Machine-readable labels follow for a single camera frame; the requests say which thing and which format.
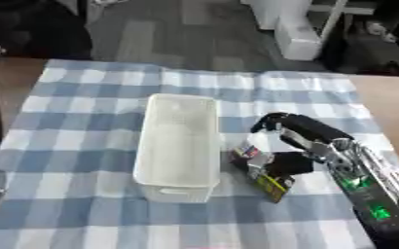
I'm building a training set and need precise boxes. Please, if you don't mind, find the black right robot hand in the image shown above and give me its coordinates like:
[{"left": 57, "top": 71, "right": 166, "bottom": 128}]
[{"left": 248, "top": 111, "right": 356, "bottom": 179}]

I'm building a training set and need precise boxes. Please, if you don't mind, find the clear packet with red label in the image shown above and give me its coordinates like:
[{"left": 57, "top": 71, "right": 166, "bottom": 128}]
[{"left": 228, "top": 131, "right": 276, "bottom": 180}]

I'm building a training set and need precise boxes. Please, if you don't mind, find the black and yellow packet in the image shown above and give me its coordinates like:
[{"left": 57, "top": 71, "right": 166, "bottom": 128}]
[{"left": 252, "top": 173, "right": 297, "bottom": 204}]

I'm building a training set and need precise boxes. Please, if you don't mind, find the white rectangular block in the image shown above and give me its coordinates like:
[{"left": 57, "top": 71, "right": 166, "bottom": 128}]
[{"left": 272, "top": 15, "right": 326, "bottom": 62}]

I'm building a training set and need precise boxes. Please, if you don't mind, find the black chair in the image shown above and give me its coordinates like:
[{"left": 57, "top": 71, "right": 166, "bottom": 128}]
[{"left": 0, "top": 0, "right": 96, "bottom": 60}]

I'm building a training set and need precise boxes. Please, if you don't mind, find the white plastic basket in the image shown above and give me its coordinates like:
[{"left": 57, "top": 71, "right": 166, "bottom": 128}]
[{"left": 131, "top": 92, "right": 224, "bottom": 204}]

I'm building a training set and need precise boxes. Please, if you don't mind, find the white furniture frame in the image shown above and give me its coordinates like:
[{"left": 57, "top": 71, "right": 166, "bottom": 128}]
[{"left": 240, "top": 0, "right": 377, "bottom": 31}]

